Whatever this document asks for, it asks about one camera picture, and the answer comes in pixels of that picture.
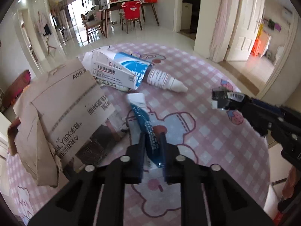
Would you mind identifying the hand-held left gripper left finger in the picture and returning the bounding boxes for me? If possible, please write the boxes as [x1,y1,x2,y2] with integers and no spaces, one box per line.
[28,132,147,226]

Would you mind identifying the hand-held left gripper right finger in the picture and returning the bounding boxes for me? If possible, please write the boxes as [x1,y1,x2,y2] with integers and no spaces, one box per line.
[160,132,274,226]

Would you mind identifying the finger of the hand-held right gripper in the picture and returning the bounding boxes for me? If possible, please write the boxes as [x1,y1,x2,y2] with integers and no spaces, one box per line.
[237,108,273,137]
[232,95,286,116]

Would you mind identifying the black foil packet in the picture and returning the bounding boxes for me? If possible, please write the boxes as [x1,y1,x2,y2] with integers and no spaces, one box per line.
[211,87,245,110]

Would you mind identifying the blue foil tube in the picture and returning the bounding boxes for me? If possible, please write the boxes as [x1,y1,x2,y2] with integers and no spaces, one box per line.
[127,93,165,169]

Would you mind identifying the person's right hand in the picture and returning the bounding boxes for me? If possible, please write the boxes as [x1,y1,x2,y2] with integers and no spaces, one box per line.
[282,167,297,199]

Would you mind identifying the pink checkered tablecloth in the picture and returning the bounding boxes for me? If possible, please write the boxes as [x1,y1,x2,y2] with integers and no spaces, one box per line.
[6,43,271,226]

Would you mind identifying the orange plastic stool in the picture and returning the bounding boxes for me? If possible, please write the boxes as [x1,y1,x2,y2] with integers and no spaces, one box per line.
[251,35,263,57]

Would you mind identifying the hanging clothes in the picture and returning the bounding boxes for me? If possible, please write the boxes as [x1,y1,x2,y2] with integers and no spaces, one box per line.
[268,18,282,32]

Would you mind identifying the white panel door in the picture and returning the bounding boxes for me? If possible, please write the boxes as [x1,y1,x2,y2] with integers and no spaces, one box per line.
[225,0,266,62]

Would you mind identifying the black white printed packet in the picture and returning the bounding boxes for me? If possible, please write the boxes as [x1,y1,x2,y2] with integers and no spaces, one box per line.
[95,78,131,92]

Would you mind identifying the small white plastic bottle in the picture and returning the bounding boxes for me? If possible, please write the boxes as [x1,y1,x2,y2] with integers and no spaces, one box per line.
[147,68,189,93]

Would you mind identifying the pink curtain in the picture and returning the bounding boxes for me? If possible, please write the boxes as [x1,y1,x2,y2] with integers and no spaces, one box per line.
[209,0,238,62]

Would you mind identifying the flattened brown cardboard box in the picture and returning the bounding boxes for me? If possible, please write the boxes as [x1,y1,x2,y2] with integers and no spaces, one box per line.
[8,58,130,188]

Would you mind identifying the white air conditioner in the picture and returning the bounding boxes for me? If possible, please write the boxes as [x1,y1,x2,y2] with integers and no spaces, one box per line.
[281,7,295,17]

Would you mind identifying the white blue medicine box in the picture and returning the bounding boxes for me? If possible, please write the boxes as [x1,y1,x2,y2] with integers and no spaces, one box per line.
[83,51,153,90]

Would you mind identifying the dark red seat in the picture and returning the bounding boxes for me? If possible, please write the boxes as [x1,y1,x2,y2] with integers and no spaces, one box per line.
[2,69,32,110]

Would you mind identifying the wooden dining chair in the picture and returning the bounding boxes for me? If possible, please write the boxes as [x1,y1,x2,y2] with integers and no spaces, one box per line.
[80,11,105,43]

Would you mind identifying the chair with red cover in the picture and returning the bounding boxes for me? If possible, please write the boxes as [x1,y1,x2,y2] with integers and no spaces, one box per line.
[119,1,144,34]

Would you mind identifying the dark wooden dining table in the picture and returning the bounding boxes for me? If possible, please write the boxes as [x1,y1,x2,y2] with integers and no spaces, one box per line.
[103,1,160,38]

